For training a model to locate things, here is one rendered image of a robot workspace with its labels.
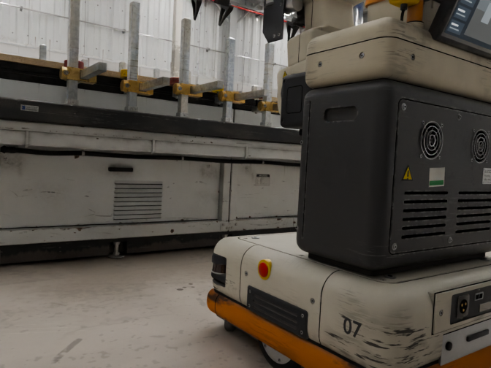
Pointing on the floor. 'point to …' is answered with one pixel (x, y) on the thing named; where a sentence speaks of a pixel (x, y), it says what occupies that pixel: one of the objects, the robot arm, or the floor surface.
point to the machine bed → (131, 184)
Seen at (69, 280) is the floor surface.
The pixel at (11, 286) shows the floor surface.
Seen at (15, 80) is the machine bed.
